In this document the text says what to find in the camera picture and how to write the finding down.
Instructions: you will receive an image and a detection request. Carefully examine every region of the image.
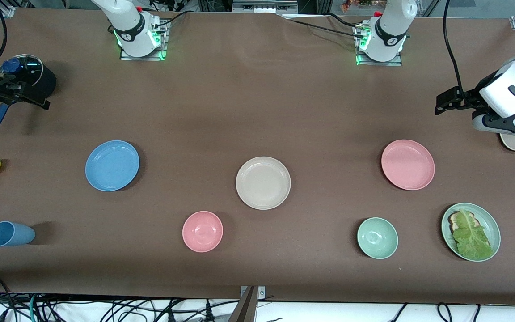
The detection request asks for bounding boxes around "brown table cover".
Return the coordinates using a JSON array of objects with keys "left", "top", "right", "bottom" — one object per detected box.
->
[{"left": 0, "top": 7, "right": 515, "bottom": 305}]

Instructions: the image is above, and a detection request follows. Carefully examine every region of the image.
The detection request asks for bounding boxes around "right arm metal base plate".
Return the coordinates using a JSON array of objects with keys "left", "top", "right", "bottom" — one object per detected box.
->
[{"left": 120, "top": 20, "right": 169, "bottom": 61}]

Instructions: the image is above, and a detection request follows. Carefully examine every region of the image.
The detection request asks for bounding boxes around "green lettuce leaf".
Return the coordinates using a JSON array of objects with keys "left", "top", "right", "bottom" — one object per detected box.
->
[{"left": 452, "top": 209, "right": 493, "bottom": 260}]

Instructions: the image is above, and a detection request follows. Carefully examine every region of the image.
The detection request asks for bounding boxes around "silver metal bracket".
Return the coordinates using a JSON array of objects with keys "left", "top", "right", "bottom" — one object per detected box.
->
[{"left": 240, "top": 285, "right": 266, "bottom": 299}]

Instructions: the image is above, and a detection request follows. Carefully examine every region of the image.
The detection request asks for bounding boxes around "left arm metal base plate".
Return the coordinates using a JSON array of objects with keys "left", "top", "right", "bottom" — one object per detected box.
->
[{"left": 355, "top": 25, "right": 403, "bottom": 67}]

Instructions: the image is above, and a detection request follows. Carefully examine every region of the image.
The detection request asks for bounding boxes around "small mint green bowl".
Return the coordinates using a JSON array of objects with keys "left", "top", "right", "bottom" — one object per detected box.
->
[{"left": 357, "top": 217, "right": 399, "bottom": 260}]

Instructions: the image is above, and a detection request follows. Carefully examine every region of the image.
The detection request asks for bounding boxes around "dark blue saucepan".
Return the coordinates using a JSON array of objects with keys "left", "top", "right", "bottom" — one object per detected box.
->
[{"left": 0, "top": 54, "right": 57, "bottom": 132}]

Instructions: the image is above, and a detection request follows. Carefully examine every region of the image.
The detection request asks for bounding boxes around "brown angled post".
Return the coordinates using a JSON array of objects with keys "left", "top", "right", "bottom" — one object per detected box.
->
[{"left": 227, "top": 286, "right": 258, "bottom": 322}]

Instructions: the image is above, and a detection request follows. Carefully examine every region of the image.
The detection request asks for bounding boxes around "mint green plate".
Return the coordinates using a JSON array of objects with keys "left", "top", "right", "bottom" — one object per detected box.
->
[{"left": 441, "top": 203, "right": 501, "bottom": 262}]

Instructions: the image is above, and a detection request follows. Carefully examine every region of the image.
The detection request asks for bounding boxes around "blue shallow dish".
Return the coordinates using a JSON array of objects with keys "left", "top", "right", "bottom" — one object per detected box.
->
[{"left": 85, "top": 140, "right": 140, "bottom": 192}]

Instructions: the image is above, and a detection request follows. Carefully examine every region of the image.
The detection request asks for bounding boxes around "beige shallow dish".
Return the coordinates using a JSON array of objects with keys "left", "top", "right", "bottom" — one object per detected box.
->
[{"left": 235, "top": 156, "right": 291, "bottom": 210}]

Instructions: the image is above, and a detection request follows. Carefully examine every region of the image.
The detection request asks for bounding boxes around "small pink bowl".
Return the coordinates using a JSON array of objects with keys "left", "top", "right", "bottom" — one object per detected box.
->
[{"left": 182, "top": 211, "right": 224, "bottom": 253}]

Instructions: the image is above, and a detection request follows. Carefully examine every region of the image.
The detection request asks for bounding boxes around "bread slice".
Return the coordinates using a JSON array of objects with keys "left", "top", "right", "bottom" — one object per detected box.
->
[{"left": 448, "top": 211, "right": 480, "bottom": 234}]

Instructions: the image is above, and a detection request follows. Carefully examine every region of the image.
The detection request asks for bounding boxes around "pink shallow dish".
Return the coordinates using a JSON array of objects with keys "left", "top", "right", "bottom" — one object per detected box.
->
[{"left": 381, "top": 139, "right": 435, "bottom": 191}]

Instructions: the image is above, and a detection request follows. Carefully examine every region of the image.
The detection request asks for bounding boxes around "glass lid blue knob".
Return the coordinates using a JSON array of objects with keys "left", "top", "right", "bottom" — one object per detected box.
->
[{"left": 0, "top": 54, "right": 43, "bottom": 90}]

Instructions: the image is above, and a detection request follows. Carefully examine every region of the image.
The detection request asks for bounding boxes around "black base cable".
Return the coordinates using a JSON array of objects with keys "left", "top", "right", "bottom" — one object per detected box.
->
[
  {"left": 284, "top": 17, "right": 364, "bottom": 40},
  {"left": 325, "top": 12, "right": 365, "bottom": 28},
  {"left": 155, "top": 10, "right": 192, "bottom": 28}
]

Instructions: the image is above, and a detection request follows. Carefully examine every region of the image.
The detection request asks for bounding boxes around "blue plastic cup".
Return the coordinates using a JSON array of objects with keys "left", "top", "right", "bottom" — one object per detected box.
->
[{"left": 0, "top": 221, "right": 36, "bottom": 247}]

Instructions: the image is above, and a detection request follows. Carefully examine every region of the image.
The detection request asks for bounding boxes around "grey metal box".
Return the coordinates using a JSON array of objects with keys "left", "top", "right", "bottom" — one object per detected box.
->
[{"left": 232, "top": 0, "right": 299, "bottom": 14}]

